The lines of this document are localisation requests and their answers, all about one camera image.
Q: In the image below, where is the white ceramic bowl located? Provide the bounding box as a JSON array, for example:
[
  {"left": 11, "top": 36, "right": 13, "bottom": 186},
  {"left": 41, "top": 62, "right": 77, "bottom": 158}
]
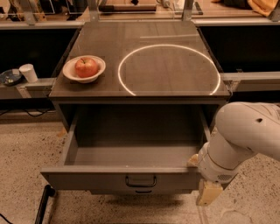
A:
[{"left": 62, "top": 55, "right": 106, "bottom": 83}]

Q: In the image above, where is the black bar on floor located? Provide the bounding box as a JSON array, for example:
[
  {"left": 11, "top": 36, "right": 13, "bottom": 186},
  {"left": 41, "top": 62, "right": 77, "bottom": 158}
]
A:
[{"left": 34, "top": 185, "right": 56, "bottom": 224}]

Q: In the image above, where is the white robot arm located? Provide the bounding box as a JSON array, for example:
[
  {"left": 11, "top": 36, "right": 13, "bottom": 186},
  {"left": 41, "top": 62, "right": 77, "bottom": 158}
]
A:
[{"left": 187, "top": 101, "right": 280, "bottom": 206}]

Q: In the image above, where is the dark blue plate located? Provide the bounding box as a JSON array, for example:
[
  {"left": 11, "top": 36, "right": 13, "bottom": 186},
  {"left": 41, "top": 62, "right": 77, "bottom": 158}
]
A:
[{"left": 0, "top": 69, "right": 23, "bottom": 87}]

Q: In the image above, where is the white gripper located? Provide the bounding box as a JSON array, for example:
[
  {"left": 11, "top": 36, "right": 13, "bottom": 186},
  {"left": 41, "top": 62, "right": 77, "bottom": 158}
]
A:
[{"left": 186, "top": 142, "right": 242, "bottom": 207}]

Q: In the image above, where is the black cable on floor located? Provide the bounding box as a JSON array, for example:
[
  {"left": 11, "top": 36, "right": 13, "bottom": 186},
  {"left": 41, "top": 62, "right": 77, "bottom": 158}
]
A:
[{"left": 0, "top": 108, "right": 55, "bottom": 118}]

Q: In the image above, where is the grey drawer cabinet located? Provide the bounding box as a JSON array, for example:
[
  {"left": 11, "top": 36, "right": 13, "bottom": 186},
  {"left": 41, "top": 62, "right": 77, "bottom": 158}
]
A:
[{"left": 51, "top": 22, "right": 229, "bottom": 135}]

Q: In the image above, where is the white paper cup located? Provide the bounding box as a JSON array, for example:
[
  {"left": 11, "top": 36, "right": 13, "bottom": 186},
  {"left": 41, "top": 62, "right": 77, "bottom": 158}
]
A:
[{"left": 19, "top": 64, "right": 38, "bottom": 83}]

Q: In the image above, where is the red apple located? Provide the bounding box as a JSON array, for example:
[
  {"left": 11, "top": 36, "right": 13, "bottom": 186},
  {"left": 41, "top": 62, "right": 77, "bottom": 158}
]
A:
[{"left": 75, "top": 57, "right": 98, "bottom": 78}]

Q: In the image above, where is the yellow cloth on shelf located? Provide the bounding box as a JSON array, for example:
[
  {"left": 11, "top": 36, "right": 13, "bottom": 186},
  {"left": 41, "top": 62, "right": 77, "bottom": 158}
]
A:
[{"left": 247, "top": 0, "right": 278, "bottom": 17}]

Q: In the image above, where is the grey top drawer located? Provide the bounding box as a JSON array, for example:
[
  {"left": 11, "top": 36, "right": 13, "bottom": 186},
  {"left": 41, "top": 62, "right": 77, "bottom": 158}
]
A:
[{"left": 41, "top": 105, "right": 209, "bottom": 194}]

